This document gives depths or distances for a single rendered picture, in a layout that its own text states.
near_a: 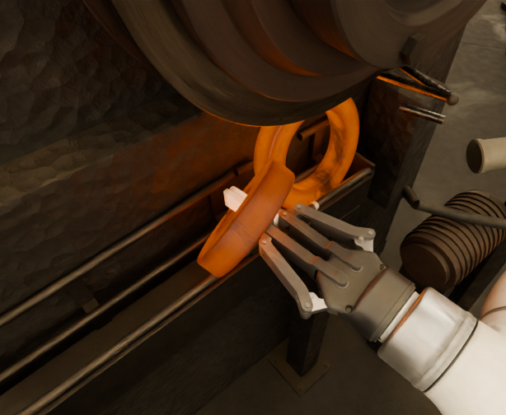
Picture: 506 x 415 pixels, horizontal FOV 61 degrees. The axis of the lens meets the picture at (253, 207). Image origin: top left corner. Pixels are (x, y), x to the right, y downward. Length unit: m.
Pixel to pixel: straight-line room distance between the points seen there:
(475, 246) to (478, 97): 1.49
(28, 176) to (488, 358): 0.46
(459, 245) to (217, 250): 0.54
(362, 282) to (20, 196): 0.35
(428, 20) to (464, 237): 0.57
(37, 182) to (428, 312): 0.39
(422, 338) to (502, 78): 2.17
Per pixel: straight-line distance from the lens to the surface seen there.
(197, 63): 0.34
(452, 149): 1.97
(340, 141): 0.67
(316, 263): 0.47
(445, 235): 0.88
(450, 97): 0.51
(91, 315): 0.58
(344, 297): 0.47
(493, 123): 2.19
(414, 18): 0.38
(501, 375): 0.44
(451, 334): 0.44
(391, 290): 0.45
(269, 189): 0.45
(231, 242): 0.45
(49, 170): 0.48
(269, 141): 0.56
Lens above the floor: 1.17
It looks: 48 degrees down
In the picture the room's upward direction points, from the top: straight up
